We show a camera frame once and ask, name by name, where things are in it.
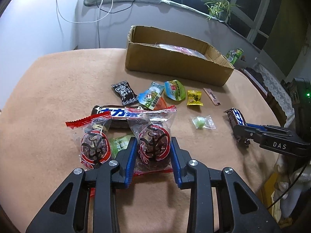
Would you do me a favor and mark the black patterned candy wrapper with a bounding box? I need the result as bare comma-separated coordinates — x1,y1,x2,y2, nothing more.
111,81,138,106

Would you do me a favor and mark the yellow candy wrapper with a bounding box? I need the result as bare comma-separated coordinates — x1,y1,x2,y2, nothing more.
187,90,204,106

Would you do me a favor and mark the red plum snack bag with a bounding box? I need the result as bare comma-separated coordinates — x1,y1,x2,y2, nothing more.
125,105,177,176

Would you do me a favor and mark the potted spider plant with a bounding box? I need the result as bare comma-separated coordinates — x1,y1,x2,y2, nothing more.
203,0,241,22

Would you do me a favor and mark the green jelly cup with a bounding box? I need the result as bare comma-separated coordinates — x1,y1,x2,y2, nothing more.
164,79,186,102

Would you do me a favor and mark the blue green jelly packet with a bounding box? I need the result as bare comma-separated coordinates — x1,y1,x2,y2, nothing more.
138,82,167,110

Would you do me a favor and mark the pink white candy sachet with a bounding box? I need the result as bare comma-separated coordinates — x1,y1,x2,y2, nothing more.
204,88,221,106

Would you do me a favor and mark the brown cardboard box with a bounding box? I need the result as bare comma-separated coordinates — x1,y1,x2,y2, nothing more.
125,25,234,86

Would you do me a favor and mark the brown snickers bar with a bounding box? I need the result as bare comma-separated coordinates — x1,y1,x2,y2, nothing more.
223,107,252,148

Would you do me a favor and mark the packaged toast bread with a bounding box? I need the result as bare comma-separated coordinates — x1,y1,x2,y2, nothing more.
153,43,207,60

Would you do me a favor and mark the grey windowsill cushion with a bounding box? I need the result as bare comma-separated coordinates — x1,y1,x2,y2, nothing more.
83,0,262,52

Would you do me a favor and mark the white window frame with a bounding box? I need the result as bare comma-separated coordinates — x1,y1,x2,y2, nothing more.
183,0,281,50

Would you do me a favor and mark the green snack packet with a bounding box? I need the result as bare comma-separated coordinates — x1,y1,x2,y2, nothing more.
109,135,132,158

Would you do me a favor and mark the white cable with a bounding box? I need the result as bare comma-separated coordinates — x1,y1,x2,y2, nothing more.
55,0,114,49

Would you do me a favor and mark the clear green candy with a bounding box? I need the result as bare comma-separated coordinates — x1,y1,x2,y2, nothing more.
191,115,216,129

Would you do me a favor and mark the white lace cloth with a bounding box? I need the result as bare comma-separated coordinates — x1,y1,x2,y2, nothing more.
253,62,295,128

